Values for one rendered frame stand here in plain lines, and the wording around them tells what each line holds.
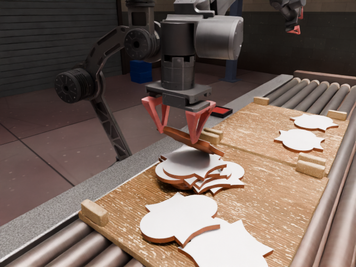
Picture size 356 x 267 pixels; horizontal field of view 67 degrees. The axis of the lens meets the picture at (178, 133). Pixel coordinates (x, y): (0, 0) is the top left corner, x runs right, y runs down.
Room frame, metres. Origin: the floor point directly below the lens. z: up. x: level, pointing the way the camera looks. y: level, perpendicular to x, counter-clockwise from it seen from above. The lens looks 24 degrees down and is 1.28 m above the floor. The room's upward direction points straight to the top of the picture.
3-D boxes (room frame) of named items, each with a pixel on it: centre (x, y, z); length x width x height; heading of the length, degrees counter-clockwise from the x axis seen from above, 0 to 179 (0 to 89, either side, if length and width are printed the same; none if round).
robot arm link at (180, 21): (0.46, -0.01, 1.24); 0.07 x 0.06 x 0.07; 65
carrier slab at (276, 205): (0.46, -0.08, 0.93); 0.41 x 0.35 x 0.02; 142
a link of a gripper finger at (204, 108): (0.45, -0.02, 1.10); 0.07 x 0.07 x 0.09; 54
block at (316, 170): (0.53, -0.30, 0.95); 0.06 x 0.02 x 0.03; 52
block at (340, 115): (0.88, -0.55, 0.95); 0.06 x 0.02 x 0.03; 54
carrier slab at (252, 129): (0.80, -0.32, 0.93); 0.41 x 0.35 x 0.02; 144
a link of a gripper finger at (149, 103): (0.48, 0.02, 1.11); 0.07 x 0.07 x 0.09; 54
